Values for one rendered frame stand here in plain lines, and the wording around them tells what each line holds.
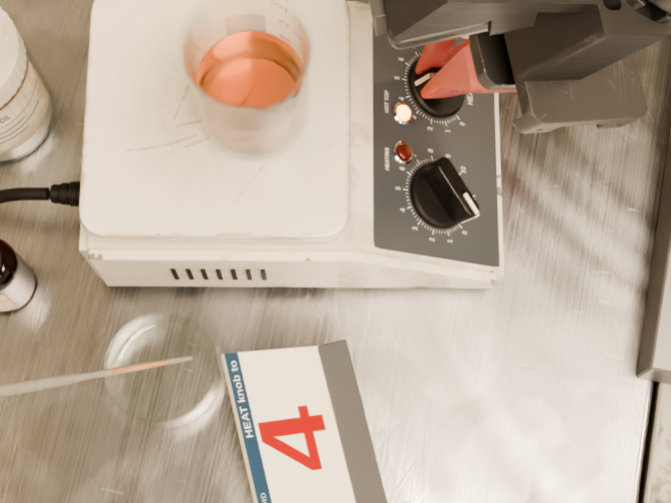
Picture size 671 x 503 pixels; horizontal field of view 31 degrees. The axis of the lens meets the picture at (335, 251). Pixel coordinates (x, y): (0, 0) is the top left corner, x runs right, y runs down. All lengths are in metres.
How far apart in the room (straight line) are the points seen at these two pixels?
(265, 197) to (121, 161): 0.07
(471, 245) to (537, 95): 0.12
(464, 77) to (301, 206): 0.09
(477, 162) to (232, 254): 0.13
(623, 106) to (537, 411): 0.17
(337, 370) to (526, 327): 0.10
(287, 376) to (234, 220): 0.09
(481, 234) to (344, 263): 0.07
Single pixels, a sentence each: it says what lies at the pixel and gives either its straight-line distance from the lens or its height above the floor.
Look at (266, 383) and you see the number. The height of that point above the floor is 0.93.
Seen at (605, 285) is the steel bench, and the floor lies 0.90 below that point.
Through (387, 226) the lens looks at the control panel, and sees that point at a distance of 0.56.
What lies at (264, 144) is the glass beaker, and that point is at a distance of 0.52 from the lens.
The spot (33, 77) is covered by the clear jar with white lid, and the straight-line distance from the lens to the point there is 0.62.
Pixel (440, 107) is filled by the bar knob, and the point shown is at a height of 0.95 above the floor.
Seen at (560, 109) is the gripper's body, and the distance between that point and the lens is 0.50.
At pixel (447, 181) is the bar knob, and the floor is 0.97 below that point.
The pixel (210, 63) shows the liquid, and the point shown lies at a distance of 0.53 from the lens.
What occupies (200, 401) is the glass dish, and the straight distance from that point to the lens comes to 0.61.
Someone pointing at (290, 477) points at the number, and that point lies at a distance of 0.58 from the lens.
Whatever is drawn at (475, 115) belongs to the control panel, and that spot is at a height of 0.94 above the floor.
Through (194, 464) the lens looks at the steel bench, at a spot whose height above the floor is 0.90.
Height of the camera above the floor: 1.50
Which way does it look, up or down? 75 degrees down
